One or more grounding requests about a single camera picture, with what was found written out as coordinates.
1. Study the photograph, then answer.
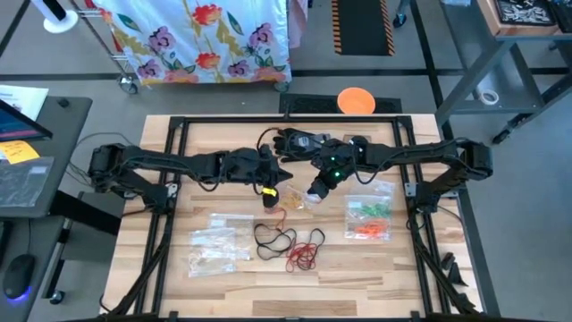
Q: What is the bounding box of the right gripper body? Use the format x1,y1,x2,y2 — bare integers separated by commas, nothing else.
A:
312,139,368,189

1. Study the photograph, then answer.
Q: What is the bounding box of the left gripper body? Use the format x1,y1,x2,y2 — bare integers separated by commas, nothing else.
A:
223,143,281,209

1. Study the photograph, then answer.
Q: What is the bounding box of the clear plastic zip bag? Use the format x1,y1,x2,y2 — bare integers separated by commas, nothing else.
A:
279,182,324,212
343,209,393,242
346,181,395,227

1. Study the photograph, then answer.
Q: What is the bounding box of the pile of coloured rubber bands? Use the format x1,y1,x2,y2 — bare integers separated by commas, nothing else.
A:
281,190,305,210

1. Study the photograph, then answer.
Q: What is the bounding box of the black work glove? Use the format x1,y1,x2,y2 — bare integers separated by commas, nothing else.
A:
273,128,332,163
277,128,314,140

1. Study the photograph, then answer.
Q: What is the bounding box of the orange disc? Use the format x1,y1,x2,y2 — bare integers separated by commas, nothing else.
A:
337,87,377,115

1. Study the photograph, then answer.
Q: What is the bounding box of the black grate floor mat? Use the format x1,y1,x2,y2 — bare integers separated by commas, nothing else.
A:
280,92,404,115

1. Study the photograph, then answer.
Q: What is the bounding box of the pile of clear plastic bags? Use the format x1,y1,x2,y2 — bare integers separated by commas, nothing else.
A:
187,213,255,278

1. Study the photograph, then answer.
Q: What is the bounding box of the black hazard-striped floor mat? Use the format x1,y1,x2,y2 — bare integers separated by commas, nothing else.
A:
331,0,397,57

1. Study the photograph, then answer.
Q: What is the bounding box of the floral print cloth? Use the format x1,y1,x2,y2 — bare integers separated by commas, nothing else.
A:
91,0,292,89

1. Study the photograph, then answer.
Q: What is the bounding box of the pink cloth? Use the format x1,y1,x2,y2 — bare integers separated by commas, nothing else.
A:
288,0,309,49

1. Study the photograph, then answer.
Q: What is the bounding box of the white tape roll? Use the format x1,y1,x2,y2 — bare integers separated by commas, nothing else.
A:
479,88,501,106

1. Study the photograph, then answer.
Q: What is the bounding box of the black office desk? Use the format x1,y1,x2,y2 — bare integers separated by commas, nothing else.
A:
0,96,94,220

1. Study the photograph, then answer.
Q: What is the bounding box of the wood-topped grey workbench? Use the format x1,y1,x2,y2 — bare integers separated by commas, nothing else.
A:
435,0,572,145

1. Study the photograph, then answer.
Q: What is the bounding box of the grey plastic sleeve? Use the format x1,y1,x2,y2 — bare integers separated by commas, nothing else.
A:
0,156,55,209

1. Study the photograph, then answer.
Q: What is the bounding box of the yellow sticky note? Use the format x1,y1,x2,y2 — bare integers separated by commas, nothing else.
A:
0,140,41,165

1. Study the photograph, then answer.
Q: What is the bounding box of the white paper sheet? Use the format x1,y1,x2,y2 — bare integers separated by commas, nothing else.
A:
0,84,50,122

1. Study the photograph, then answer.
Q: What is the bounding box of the black computer monitor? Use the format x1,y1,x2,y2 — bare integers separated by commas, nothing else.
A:
0,98,54,143

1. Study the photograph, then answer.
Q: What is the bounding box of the black pole white base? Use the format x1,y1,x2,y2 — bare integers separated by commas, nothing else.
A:
30,0,80,35

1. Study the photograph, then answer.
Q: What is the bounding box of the black parts tray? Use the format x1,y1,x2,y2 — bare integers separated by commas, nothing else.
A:
494,0,558,26
552,0,572,32

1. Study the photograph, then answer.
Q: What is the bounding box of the black computer mouse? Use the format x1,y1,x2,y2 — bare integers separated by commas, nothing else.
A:
2,253,36,301

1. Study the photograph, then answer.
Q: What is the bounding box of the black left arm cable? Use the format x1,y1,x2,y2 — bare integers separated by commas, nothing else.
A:
255,127,281,153

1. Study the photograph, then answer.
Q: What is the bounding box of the black aluminium table frame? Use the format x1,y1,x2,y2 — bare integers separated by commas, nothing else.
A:
106,114,482,322

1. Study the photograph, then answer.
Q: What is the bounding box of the metal wire rack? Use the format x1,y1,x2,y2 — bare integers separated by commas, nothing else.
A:
66,0,140,95

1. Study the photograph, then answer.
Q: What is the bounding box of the thin grey floor cable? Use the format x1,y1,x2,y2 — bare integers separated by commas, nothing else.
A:
66,131,139,189

